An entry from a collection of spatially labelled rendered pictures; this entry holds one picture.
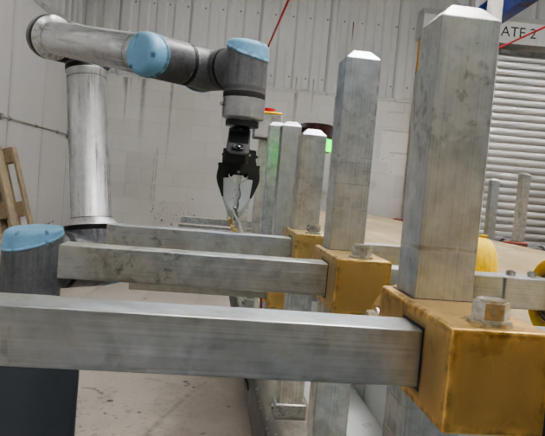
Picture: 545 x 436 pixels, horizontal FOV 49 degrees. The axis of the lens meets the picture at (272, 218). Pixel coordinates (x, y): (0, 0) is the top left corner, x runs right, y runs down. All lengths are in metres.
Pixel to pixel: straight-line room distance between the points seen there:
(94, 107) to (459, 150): 1.49
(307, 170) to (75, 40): 0.86
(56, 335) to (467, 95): 0.25
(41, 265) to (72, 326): 1.31
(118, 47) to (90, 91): 0.42
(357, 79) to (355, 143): 0.06
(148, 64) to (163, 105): 7.69
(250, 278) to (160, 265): 0.08
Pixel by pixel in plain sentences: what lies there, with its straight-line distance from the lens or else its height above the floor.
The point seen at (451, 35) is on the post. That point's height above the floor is 1.12.
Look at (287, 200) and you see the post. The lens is 1.09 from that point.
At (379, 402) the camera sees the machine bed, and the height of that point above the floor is 0.65.
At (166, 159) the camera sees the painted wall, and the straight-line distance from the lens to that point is 8.89.
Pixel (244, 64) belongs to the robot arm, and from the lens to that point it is 1.28.
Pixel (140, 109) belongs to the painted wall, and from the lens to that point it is 9.00.
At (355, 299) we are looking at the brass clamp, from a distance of 0.54.
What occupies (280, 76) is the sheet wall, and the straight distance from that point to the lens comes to 8.95.
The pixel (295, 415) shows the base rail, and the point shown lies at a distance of 0.90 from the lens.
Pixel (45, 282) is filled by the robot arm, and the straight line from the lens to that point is 1.63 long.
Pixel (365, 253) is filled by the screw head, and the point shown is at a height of 0.98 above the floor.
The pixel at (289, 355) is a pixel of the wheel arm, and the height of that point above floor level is 0.94.
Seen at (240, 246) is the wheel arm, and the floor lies 0.94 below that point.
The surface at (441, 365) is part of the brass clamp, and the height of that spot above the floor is 0.95.
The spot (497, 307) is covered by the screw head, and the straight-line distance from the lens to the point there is 0.31.
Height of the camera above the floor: 1.03
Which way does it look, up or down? 3 degrees down
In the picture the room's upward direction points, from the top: 5 degrees clockwise
